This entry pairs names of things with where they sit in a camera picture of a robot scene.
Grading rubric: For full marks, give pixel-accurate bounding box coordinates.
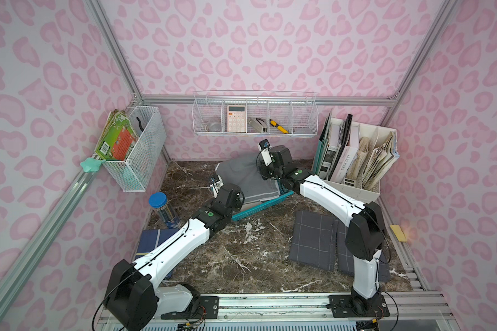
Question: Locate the plain grey pillowcase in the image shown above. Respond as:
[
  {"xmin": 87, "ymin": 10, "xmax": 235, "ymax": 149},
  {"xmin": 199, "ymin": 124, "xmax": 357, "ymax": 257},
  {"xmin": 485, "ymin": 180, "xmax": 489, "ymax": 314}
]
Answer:
[{"xmin": 215, "ymin": 153, "xmax": 281, "ymax": 204}]

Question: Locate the teal plastic basket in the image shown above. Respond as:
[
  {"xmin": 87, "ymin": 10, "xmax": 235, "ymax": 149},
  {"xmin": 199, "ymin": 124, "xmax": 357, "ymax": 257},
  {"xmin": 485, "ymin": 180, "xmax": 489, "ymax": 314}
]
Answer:
[{"xmin": 232, "ymin": 191, "xmax": 294, "ymax": 221}]

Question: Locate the dark grey checked pillowcase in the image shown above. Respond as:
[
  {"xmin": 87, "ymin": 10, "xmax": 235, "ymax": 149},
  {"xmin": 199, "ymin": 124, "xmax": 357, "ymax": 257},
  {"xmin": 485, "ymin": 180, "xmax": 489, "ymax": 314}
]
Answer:
[{"xmin": 289, "ymin": 210, "xmax": 338, "ymax": 272}]

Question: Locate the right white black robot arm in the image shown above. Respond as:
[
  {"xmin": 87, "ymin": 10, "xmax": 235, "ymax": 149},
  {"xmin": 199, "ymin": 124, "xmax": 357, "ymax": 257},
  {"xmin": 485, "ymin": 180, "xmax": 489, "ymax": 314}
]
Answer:
[{"xmin": 256, "ymin": 139, "xmax": 387, "ymax": 316}]

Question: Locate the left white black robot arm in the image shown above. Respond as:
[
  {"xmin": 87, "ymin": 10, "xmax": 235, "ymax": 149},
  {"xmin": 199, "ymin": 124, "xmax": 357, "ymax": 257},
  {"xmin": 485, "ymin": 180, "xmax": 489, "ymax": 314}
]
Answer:
[{"xmin": 102, "ymin": 183, "xmax": 244, "ymax": 330}]

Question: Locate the navy blue folded pillowcase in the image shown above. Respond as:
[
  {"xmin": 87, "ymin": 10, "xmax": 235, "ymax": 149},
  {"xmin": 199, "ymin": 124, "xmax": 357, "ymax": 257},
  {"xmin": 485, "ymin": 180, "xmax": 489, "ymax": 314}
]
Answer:
[{"xmin": 135, "ymin": 228, "xmax": 178, "ymax": 260}]

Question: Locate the yellow utility knife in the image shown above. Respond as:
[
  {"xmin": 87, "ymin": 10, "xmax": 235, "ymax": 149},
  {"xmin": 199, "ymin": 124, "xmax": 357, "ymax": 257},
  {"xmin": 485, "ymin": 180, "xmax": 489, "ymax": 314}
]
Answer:
[{"xmin": 269, "ymin": 119, "xmax": 289, "ymax": 135}]

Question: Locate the grey stapler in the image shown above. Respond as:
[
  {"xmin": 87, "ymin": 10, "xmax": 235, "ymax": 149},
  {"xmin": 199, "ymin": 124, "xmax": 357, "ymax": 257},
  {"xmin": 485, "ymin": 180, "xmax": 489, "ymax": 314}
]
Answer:
[{"xmin": 248, "ymin": 117, "xmax": 269, "ymax": 134}]

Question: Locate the green folder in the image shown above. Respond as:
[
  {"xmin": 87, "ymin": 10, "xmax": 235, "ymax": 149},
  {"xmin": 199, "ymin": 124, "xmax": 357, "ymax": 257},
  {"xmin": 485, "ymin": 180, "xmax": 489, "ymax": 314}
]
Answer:
[{"xmin": 312, "ymin": 110, "xmax": 333, "ymax": 175}]

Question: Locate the pink white calculator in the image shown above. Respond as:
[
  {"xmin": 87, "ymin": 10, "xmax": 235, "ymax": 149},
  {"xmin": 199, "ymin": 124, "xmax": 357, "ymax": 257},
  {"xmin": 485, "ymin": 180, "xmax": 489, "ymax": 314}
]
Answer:
[{"xmin": 226, "ymin": 105, "xmax": 247, "ymax": 133}]

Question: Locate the metal tape roll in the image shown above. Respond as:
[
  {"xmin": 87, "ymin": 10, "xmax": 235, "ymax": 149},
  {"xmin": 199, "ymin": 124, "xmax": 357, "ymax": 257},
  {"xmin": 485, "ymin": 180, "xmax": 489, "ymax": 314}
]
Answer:
[{"xmin": 205, "ymin": 121, "xmax": 222, "ymax": 132}]

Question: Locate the pink white book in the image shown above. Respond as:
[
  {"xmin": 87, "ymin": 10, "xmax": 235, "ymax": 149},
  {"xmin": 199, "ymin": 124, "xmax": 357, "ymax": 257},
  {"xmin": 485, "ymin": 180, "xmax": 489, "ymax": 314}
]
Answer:
[{"xmin": 330, "ymin": 123, "xmax": 360, "ymax": 183}]

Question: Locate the blue lidded pencil jar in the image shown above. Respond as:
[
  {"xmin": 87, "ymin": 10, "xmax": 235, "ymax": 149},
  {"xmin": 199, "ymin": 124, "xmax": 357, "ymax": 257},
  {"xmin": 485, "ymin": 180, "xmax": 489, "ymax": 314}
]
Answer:
[{"xmin": 149, "ymin": 193, "xmax": 181, "ymax": 229}]

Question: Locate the white file organizer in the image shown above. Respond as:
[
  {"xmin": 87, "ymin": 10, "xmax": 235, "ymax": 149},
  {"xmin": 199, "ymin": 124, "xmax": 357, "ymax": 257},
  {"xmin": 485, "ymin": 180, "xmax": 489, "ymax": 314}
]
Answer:
[{"xmin": 312, "ymin": 115, "xmax": 400, "ymax": 203}]

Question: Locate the stack of paper envelopes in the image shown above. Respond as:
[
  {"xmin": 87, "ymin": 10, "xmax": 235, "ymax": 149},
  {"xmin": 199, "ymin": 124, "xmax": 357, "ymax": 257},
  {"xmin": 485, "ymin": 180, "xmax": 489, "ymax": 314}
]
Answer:
[{"xmin": 344, "ymin": 129, "xmax": 400, "ymax": 191}]

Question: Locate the black clip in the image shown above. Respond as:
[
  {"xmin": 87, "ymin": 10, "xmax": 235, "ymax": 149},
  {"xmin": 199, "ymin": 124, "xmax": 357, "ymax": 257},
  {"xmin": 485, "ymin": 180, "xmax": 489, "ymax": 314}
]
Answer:
[{"xmin": 136, "ymin": 117, "xmax": 144, "ymax": 132}]

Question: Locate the green red booklet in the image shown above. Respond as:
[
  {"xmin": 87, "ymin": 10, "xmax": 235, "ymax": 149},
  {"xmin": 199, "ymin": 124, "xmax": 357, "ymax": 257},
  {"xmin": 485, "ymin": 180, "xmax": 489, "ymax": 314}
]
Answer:
[{"xmin": 95, "ymin": 110, "xmax": 139, "ymax": 161}]

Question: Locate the yellow sticky note pad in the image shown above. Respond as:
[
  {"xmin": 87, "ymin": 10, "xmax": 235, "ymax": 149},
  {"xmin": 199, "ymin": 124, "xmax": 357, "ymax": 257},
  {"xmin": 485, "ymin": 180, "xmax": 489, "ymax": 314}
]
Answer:
[{"xmin": 390, "ymin": 224, "xmax": 407, "ymax": 243}]

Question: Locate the white wire wall shelf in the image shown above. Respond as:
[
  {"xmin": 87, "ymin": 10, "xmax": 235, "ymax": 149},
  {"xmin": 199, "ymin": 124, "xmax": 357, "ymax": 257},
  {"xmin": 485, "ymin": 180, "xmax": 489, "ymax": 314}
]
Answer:
[{"xmin": 192, "ymin": 90, "xmax": 318, "ymax": 137}]

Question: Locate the white mesh wall basket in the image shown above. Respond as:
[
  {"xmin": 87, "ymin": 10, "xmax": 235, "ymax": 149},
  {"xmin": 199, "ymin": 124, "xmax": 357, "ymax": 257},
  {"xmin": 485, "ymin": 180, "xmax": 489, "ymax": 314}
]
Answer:
[{"xmin": 103, "ymin": 106, "xmax": 166, "ymax": 193}]

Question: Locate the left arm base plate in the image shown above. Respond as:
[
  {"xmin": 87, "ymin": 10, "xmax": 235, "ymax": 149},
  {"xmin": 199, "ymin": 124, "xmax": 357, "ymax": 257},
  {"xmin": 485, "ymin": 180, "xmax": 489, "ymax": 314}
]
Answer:
[{"xmin": 161, "ymin": 296, "xmax": 220, "ymax": 320}]

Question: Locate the mint green wall hook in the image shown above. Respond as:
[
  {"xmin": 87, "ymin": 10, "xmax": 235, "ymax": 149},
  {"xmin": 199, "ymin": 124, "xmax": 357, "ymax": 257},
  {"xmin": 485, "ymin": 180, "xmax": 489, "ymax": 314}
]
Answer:
[{"xmin": 80, "ymin": 157, "xmax": 105, "ymax": 173}]

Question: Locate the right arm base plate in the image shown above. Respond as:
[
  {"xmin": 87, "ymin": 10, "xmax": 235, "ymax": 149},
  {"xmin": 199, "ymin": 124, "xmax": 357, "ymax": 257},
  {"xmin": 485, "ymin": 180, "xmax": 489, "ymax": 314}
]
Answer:
[{"xmin": 327, "ymin": 292, "xmax": 391, "ymax": 319}]

